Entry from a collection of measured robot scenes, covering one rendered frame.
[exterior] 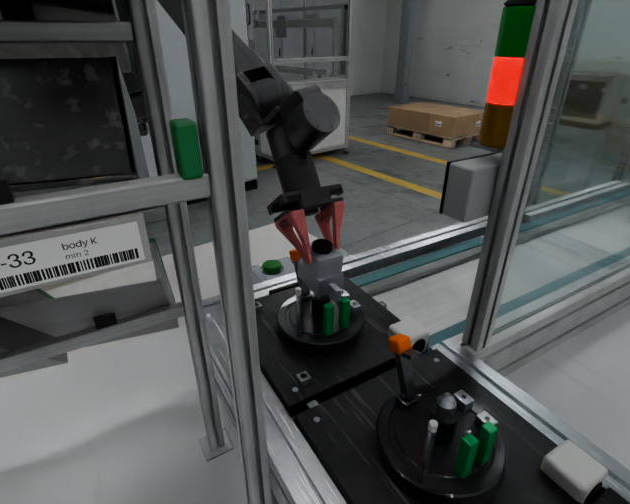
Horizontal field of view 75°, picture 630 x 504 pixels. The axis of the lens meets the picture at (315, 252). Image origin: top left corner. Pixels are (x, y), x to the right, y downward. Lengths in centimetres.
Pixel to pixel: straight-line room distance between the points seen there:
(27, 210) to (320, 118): 39
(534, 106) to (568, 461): 38
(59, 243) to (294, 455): 37
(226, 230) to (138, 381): 56
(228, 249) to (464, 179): 35
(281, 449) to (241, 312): 26
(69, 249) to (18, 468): 53
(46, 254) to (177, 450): 47
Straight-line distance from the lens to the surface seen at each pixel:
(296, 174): 59
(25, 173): 29
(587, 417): 80
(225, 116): 25
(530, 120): 54
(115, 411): 76
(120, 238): 25
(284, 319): 65
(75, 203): 24
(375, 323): 68
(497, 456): 52
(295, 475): 51
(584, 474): 54
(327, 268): 58
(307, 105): 55
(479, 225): 110
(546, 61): 53
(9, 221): 25
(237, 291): 29
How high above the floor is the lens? 138
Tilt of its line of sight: 28 degrees down
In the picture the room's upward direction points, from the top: straight up
